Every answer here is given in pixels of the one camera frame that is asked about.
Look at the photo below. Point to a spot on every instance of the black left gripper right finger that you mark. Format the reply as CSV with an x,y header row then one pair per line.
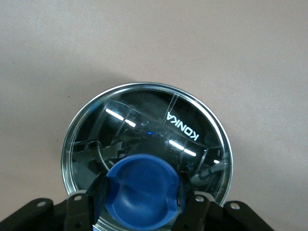
x,y
207,214

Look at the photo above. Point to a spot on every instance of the brown table cover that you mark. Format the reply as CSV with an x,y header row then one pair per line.
x,y
154,41

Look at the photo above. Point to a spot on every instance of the glass lid with blue knob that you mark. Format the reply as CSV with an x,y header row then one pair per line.
x,y
144,187

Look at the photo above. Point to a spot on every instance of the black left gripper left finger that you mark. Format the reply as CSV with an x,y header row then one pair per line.
x,y
72,214

